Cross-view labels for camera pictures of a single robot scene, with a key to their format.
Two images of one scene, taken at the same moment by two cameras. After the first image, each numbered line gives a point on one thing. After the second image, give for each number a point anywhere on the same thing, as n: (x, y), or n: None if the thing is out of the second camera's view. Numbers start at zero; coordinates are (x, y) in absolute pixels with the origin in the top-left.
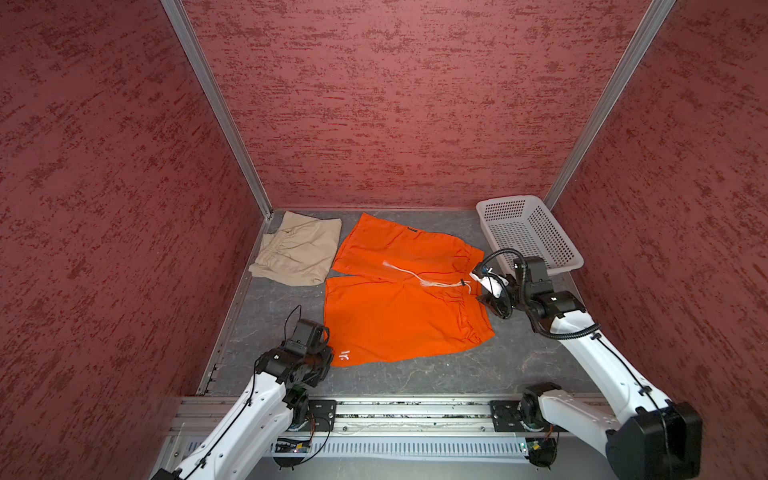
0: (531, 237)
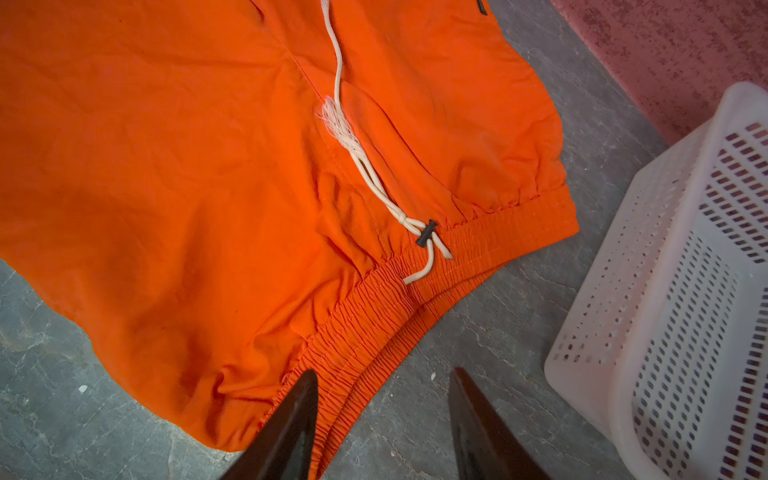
0: (664, 349)
